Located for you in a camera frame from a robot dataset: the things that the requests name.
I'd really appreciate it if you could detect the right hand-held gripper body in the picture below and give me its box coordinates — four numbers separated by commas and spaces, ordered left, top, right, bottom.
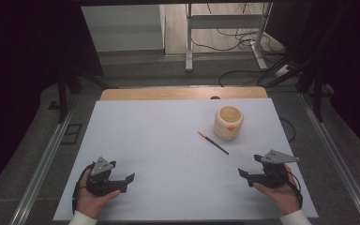
248, 149, 301, 189

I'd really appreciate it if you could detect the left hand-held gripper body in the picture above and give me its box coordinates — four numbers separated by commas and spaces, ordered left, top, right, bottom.
85, 157, 129, 198

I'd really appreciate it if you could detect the beige ribbed cup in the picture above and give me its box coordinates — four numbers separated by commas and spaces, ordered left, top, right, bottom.
213, 105, 245, 142

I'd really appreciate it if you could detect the dark pencil with orange end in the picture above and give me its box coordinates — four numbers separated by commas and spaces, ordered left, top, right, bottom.
198, 130, 231, 157

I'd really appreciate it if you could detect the person's left hand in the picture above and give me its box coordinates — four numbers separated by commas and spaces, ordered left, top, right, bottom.
75, 170, 122, 219

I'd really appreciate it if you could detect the person's right hand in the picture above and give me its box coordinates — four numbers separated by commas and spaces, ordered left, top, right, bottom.
251, 164, 302, 217

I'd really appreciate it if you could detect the white table mat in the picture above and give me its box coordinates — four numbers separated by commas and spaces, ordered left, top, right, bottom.
52, 97, 320, 222

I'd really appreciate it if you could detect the black metal stand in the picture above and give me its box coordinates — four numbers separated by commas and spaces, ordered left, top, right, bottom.
256, 6, 348, 124
47, 69, 110, 124

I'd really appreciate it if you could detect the white power strip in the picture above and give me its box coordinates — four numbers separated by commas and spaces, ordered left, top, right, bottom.
274, 64, 294, 78

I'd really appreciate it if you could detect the dark curtain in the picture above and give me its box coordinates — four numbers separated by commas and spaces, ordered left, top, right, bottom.
263, 0, 360, 163
0, 0, 105, 201

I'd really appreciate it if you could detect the white cabinet panel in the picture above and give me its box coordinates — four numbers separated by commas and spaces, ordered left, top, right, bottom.
81, 4, 167, 53

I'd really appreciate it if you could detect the left hand-held gripper black cable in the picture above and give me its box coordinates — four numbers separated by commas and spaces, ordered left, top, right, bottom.
71, 161, 97, 216

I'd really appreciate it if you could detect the hand-held gripper black cable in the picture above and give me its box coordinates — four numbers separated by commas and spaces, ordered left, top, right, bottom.
286, 170, 304, 210
71, 161, 97, 216

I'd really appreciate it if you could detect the right hand-held gripper black cable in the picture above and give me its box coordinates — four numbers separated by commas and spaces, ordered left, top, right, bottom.
286, 170, 304, 210

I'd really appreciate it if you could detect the black cable beside table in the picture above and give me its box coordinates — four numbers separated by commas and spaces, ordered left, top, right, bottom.
278, 116, 297, 143

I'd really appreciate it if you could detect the black floor bracket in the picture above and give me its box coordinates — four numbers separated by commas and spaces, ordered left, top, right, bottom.
59, 123, 83, 146

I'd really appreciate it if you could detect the aluminium floor rail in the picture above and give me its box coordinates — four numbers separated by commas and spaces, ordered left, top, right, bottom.
297, 92, 360, 225
8, 111, 77, 225

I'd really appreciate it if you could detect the black looped floor cable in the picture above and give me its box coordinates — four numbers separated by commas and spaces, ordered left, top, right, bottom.
217, 68, 265, 88

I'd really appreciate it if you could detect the tangle of black floor cables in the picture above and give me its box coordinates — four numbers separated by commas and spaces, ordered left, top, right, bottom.
186, 3, 286, 56

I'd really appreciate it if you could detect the white metal desk frame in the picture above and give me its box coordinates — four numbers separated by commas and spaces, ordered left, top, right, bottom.
185, 2, 274, 73

